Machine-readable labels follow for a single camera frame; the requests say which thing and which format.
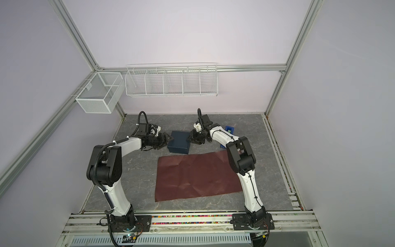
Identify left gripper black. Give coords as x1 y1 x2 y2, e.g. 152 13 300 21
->
147 132 174 150

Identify blue tape dispenser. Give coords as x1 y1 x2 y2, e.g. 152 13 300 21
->
220 125 235 149

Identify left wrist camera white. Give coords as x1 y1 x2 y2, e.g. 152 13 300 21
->
150 124 161 136

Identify white slotted cable duct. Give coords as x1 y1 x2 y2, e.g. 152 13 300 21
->
68 233 253 247

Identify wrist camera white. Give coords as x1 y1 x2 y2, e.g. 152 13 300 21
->
193 122 202 132
150 124 161 136

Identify dark red wrapping paper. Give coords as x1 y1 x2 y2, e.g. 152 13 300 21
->
155 150 242 202

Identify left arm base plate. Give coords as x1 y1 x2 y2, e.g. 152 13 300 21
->
109 215 152 233

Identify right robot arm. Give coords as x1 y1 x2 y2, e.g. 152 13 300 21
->
189 108 268 228

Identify aluminium front rail frame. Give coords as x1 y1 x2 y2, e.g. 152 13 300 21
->
56 211 328 247

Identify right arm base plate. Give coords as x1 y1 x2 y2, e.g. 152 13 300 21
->
230 213 275 231

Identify dark blue gift box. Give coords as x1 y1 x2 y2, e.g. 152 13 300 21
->
167 131 191 154

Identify long white wire basket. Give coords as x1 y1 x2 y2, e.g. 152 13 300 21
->
125 63 219 97

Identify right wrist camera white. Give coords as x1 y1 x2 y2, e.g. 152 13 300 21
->
193 122 202 132

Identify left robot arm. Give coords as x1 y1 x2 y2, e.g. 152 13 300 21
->
86 111 173 228

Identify small white mesh basket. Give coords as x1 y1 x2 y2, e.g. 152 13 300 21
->
76 72 125 114

